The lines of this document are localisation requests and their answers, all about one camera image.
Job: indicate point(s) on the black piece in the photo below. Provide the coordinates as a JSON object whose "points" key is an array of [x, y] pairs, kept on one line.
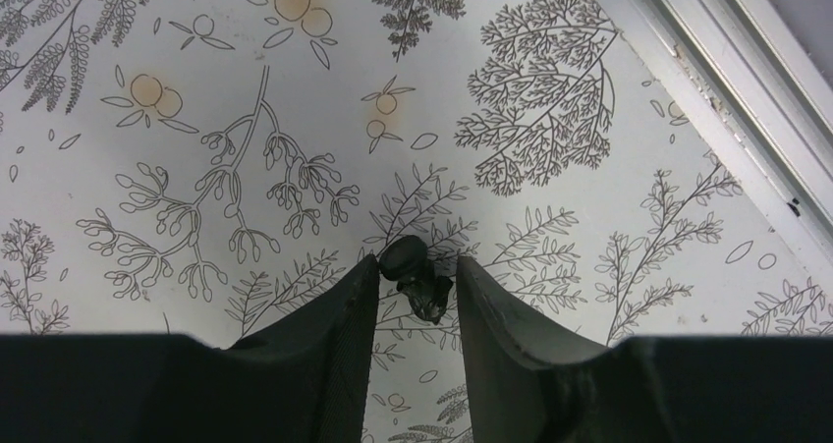
{"points": [[406, 263]]}

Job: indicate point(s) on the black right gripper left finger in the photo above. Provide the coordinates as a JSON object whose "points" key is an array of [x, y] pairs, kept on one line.
{"points": [[302, 379]]}

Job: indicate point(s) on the aluminium frame rail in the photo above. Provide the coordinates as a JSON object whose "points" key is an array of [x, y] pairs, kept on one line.
{"points": [[754, 95]]}

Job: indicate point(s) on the floral table cloth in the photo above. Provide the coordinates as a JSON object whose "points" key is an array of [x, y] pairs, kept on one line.
{"points": [[207, 167]]}

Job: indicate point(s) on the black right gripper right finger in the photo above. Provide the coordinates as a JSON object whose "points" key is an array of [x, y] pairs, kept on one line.
{"points": [[531, 379]]}

